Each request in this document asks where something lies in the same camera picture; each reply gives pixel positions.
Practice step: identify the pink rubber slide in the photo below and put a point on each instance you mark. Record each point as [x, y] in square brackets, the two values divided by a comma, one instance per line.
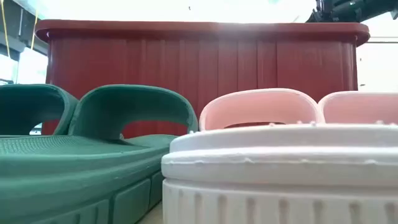
[360, 107]
[280, 168]

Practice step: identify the green rubber slide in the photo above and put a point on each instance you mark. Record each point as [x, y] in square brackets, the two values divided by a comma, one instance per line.
[77, 174]
[28, 105]

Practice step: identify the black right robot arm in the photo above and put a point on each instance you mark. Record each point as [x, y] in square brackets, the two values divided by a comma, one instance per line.
[363, 7]

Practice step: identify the red plastic bin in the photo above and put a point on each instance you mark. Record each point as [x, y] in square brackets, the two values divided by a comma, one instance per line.
[202, 62]

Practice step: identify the dark grey building frame structure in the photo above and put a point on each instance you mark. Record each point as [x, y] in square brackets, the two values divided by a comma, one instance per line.
[12, 40]

